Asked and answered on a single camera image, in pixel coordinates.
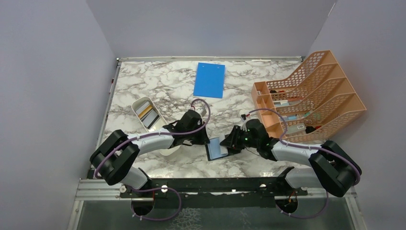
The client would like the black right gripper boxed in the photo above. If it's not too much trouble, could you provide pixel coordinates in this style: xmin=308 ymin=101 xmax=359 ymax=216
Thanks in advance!
xmin=220 ymin=125 xmax=259 ymax=150

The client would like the black leather card holder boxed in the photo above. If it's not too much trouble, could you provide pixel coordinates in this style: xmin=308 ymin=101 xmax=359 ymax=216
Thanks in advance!
xmin=205 ymin=135 xmax=241 ymax=161

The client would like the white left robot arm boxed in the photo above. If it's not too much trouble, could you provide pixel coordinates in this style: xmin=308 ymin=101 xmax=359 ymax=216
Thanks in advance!
xmin=90 ymin=110 xmax=209 ymax=197

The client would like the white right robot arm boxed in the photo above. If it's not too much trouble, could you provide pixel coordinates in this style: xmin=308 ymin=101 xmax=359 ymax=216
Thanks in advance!
xmin=220 ymin=119 xmax=361 ymax=197

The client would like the white oblong plastic tray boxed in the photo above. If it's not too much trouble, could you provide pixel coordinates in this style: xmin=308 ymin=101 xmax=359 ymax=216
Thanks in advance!
xmin=131 ymin=96 xmax=182 ymax=157

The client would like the blue flat board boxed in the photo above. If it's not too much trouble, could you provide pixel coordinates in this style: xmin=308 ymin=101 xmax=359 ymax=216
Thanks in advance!
xmin=193 ymin=62 xmax=226 ymax=99

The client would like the peach plastic file organizer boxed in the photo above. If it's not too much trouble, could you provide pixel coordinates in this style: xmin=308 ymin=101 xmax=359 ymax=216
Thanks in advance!
xmin=251 ymin=50 xmax=367 ymax=142

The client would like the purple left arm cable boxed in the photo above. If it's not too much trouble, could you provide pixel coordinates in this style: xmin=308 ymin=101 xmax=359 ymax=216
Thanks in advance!
xmin=93 ymin=98 xmax=211 ymax=222

